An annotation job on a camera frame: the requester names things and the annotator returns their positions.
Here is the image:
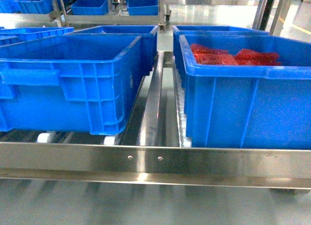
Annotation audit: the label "red bubble wrap bags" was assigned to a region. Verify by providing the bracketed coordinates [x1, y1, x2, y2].
[190, 44, 281, 66]

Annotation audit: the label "blue bin far left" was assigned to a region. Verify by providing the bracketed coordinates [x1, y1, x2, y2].
[0, 27, 74, 46]

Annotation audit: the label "blue rear right bin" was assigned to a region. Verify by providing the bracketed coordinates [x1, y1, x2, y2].
[172, 25, 269, 77]

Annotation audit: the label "far steel rack with bins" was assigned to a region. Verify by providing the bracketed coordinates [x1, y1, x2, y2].
[0, 0, 292, 35]

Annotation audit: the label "blue bin with red bags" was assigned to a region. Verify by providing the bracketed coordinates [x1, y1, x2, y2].
[179, 35, 311, 150]

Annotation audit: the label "empty blue front bin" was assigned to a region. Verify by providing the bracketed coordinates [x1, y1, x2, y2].
[0, 35, 142, 136]

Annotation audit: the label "steel bottom shelf frame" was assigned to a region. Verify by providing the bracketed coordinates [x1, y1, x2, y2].
[0, 26, 311, 193]

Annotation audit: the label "blue rear left bin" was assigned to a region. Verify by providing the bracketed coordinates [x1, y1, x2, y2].
[67, 25, 159, 76]

